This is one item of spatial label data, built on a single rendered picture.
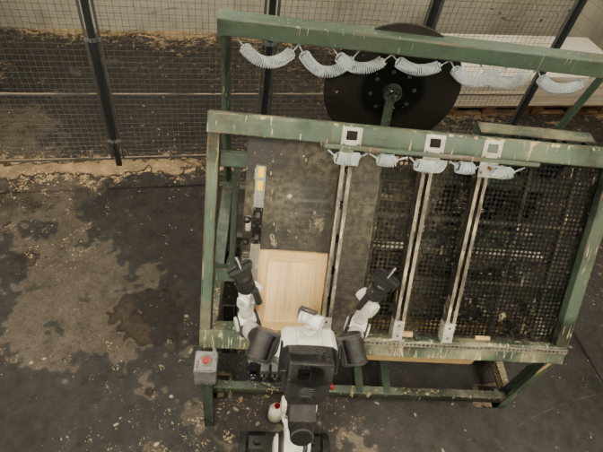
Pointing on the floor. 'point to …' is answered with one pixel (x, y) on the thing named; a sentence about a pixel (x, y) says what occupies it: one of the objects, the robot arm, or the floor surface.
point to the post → (208, 404)
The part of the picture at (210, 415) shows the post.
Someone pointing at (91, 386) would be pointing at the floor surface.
